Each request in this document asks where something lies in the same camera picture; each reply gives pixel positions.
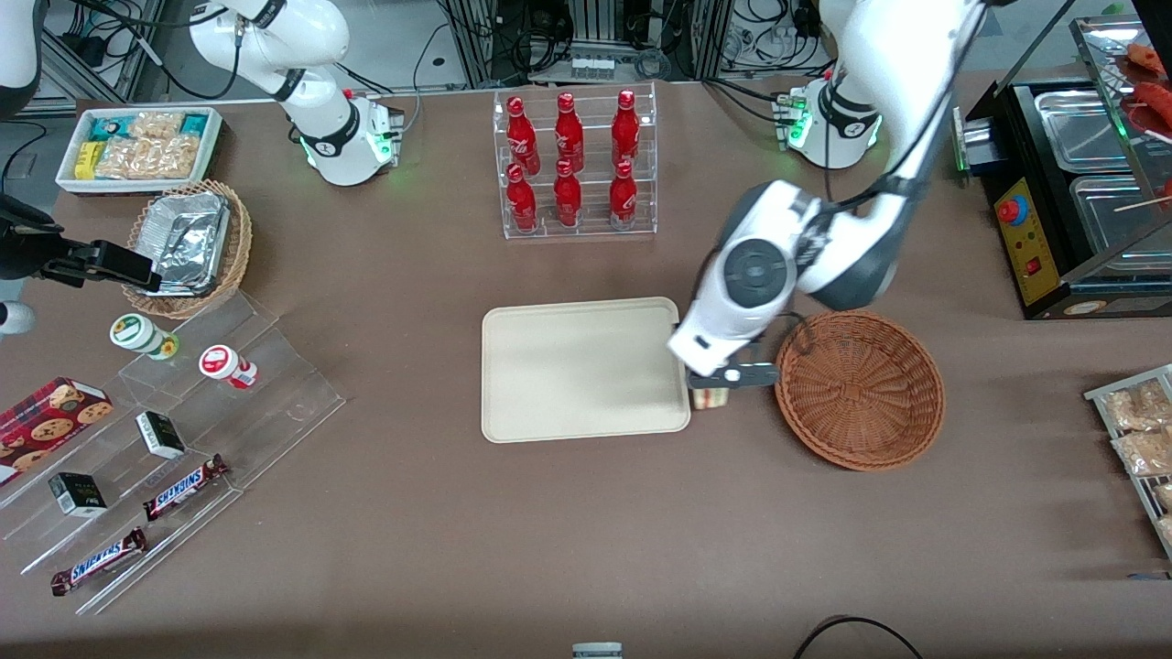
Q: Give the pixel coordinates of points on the red warmer knob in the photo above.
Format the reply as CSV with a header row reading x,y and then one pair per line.
x,y
1012,211

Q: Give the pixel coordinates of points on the large clear cracker bag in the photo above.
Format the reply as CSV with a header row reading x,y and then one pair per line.
x,y
151,157

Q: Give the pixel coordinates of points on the steel warmer pan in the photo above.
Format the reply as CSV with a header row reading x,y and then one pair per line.
x,y
1080,128
1112,215

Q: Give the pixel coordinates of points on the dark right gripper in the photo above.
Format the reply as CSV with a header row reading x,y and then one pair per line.
x,y
20,249

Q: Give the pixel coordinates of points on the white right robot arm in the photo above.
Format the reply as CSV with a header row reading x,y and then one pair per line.
x,y
320,37

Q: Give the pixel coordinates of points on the clear acrylic bottle rack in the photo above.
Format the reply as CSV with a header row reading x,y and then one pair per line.
x,y
595,229

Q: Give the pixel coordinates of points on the red cola bottle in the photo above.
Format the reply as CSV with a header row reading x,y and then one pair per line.
x,y
568,199
522,203
521,137
625,133
569,135
623,198

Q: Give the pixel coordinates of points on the yellow snack packet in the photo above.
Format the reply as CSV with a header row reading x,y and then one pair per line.
x,y
87,160

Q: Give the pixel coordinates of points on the snickers bar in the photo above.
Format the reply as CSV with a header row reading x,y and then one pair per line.
x,y
183,488
99,561

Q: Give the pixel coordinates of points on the green label yogurt bottle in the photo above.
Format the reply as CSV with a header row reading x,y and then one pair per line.
x,y
137,334

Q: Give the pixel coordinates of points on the light brown wicker basket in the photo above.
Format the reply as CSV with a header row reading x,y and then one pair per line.
x,y
240,247

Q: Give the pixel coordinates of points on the teal snack packet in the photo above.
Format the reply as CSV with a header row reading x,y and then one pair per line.
x,y
110,128
194,124

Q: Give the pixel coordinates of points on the white snack bin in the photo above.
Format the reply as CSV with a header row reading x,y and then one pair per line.
x,y
212,146

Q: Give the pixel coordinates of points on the black food warmer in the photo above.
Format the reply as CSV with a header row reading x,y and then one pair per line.
x,y
1016,160

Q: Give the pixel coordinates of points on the small grey device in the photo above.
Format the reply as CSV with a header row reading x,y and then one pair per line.
x,y
597,651

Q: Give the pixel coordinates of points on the red label yogurt bottle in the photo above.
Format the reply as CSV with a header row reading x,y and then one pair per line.
x,y
222,364

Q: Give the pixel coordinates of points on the clear acrylic step display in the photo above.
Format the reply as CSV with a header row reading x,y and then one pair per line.
x,y
275,394

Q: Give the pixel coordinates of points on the aluminium foil containers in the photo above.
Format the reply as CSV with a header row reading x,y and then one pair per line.
x,y
183,240

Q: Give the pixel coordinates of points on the dark brown wicker basket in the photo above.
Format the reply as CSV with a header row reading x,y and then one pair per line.
x,y
861,394

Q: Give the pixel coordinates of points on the cream plastic tray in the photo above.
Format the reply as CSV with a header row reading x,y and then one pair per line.
x,y
586,371

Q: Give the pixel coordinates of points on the triangle sandwich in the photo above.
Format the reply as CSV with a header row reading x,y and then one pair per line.
x,y
710,399

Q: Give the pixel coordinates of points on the white power strip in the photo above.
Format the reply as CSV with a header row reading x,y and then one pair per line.
x,y
592,67

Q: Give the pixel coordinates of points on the small black box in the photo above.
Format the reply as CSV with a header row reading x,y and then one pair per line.
x,y
160,435
78,494

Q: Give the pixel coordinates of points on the red sausage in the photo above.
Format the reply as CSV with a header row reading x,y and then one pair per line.
x,y
1158,101
1152,57

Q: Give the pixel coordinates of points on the clear bag of fried snacks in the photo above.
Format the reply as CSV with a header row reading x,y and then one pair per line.
x,y
1144,453
1165,496
1166,531
1140,407

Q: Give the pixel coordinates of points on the red cookie box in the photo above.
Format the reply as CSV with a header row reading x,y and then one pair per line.
x,y
46,421

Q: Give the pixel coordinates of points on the small clear cracker bag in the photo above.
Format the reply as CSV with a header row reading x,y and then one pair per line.
x,y
156,125

